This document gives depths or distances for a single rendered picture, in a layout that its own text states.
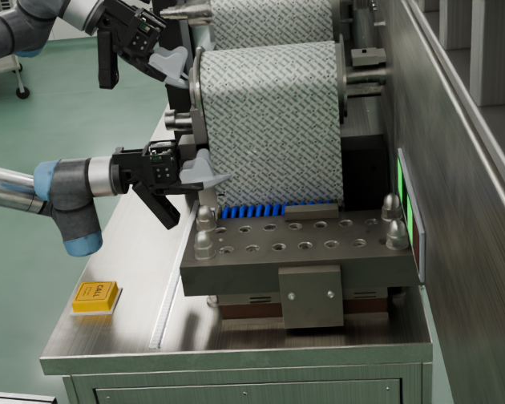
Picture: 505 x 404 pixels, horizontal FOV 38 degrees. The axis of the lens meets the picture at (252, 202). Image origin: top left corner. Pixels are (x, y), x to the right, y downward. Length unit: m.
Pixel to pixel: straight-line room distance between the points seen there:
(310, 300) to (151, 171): 0.37
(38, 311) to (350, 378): 2.06
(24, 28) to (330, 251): 0.67
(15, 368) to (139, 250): 1.40
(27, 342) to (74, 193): 1.65
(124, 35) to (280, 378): 0.65
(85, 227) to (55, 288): 1.85
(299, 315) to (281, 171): 0.27
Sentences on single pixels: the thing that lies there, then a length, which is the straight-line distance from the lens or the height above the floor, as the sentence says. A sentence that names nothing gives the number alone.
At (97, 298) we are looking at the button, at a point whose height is 0.92.
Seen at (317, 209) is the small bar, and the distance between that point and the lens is 1.29.
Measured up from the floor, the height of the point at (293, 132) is 1.17.
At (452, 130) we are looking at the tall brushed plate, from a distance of 0.64.
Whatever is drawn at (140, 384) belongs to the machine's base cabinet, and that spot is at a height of 0.83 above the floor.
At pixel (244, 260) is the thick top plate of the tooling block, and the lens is 1.20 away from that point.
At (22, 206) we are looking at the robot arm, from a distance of 1.51.
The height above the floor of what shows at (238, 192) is 1.06.
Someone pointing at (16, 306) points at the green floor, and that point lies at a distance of 3.21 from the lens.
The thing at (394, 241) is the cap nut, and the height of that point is 1.04.
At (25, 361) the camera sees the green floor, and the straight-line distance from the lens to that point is 2.87.
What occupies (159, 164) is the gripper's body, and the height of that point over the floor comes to 1.14.
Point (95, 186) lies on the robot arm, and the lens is 1.35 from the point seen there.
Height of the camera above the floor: 1.66
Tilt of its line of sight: 27 degrees down
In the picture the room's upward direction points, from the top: 7 degrees counter-clockwise
